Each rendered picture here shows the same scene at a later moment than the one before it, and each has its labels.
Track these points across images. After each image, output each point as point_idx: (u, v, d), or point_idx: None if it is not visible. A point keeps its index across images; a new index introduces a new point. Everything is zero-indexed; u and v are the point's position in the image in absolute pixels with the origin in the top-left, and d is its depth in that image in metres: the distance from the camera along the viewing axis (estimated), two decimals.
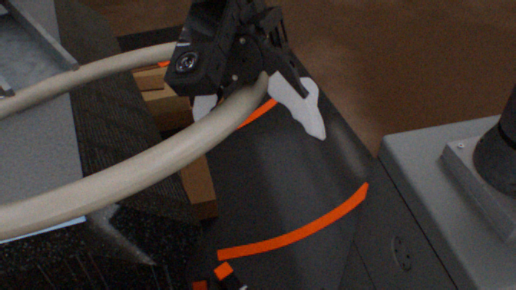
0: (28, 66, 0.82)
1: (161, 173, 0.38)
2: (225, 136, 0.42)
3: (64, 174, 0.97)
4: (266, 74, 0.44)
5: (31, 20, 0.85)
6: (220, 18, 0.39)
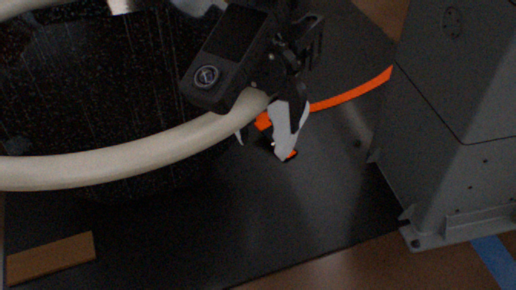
0: None
1: (151, 166, 0.38)
2: (225, 137, 0.42)
3: None
4: (277, 96, 0.43)
5: None
6: (254, 36, 0.37)
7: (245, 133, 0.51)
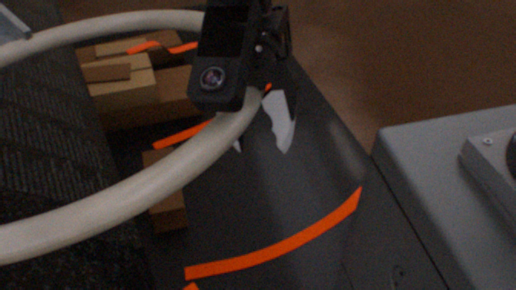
0: None
1: (182, 182, 0.36)
2: (238, 137, 0.41)
3: None
4: (271, 87, 0.44)
5: None
6: (244, 29, 0.38)
7: (241, 139, 0.50)
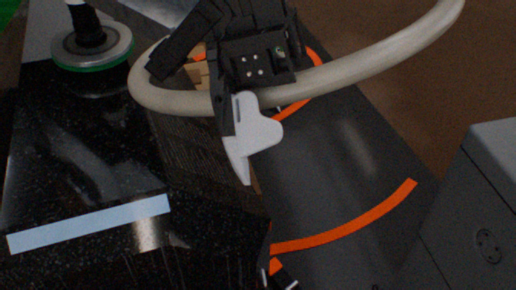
0: (160, 15, 0.88)
1: (439, 33, 0.48)
2: (461, 11, 0.52)
3: (144, 164, 0.94)
4: None
5: None
6: (178, 26, 0.42)
7: None
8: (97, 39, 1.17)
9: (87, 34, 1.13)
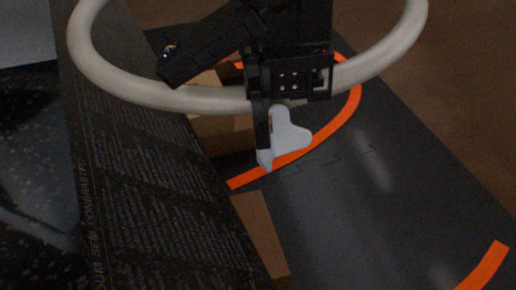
0: None
1: (421, 31, 0.52)
2: None
3: None
4: (251, 105, 0.42)
5: None
6: (212, 35, 0.38)
7: None
8: None
9: None
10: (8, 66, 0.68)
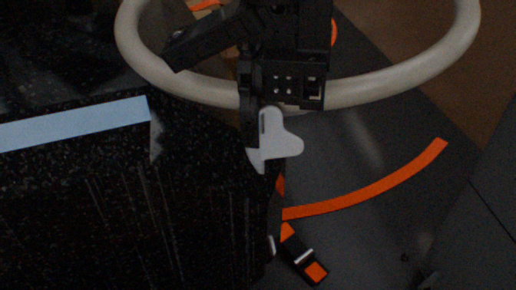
0: None
1: (456, 60, 0.48)
2: None
3: (117, 60, 0.69)
4: None
5: None
6: (211, 26, 0.39)
7: None
8: None
9: None
10: None
